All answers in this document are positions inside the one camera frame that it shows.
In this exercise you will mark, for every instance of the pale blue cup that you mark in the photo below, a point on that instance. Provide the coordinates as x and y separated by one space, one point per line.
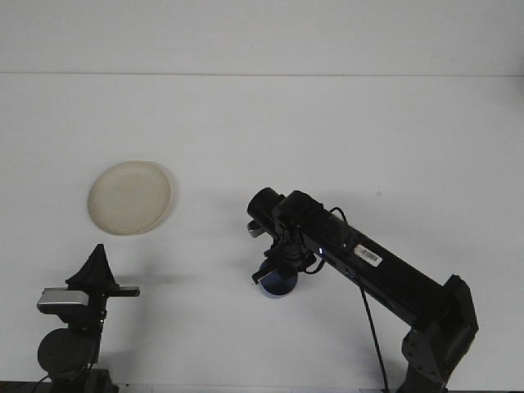
278 286

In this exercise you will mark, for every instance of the pale cream round plate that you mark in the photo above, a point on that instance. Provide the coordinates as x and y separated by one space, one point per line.
129 198

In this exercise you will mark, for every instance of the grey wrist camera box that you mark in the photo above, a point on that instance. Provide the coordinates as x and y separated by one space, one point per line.
254 230
61 298

